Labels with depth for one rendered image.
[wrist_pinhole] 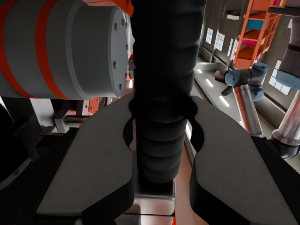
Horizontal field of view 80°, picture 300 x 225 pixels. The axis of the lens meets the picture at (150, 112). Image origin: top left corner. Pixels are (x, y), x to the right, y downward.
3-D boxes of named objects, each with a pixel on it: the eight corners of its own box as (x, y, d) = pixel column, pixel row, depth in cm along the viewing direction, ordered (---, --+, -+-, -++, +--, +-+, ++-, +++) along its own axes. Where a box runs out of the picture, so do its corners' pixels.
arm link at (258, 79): (256, 68, 87) (248, 88, 93) (273, 65, 90) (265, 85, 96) (243, 63, 94) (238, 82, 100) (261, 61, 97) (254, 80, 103)
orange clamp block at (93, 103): (63, 110, 54) (76, 116, 63) (89, 111, 53) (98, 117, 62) (66, 88, 55) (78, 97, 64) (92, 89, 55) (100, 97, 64)
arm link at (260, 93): (268, 87, 95) (262, 101, 100) (252, 79, 104) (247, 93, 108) (256, 89, 93) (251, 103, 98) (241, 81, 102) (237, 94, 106)
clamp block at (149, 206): (58, 192, 14) (73, 227, 17) (178, 199, 13) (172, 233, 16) (82, 145, 18) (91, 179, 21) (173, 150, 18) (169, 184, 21)
